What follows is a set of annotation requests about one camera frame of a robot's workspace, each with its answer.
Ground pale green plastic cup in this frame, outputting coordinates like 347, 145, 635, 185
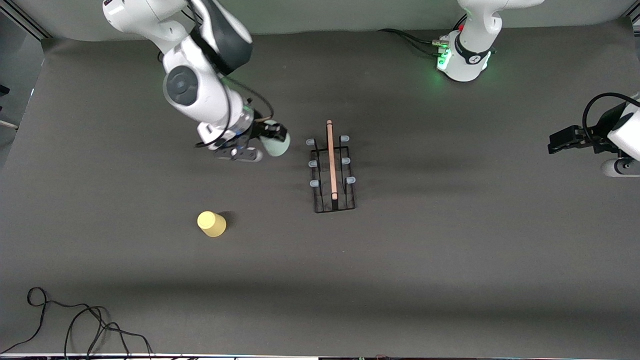
262, 119, 292, 158

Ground black wire cup holder rack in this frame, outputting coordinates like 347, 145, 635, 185
305, 119, 357, 215

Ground yellow plastic cup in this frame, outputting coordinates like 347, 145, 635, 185
196, 210, 227, 238

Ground dark grey table mat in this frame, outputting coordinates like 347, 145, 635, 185
0, 20, 640, 359

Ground black left arm wrist cable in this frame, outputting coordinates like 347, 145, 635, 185
582, 92, 640, 142

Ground black arm wrist cable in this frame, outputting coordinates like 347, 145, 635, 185
194, 75, 275, 149
582, 92, 640, 142

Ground black right arm wrist cable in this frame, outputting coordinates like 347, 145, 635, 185
194, 75, 275, 149

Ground black left arm base cables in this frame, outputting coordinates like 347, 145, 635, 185
377, 14, 452, 58

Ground loose black cable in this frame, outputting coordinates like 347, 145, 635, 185
0, 286, 154, 359

